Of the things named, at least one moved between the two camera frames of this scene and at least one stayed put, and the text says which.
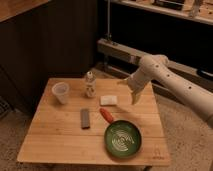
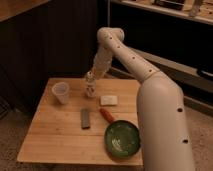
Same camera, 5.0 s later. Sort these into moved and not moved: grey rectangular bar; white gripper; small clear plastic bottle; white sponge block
Moved: white gripper
Not moved: small clear plastic bottle; white sponge block; grey rectangular bar
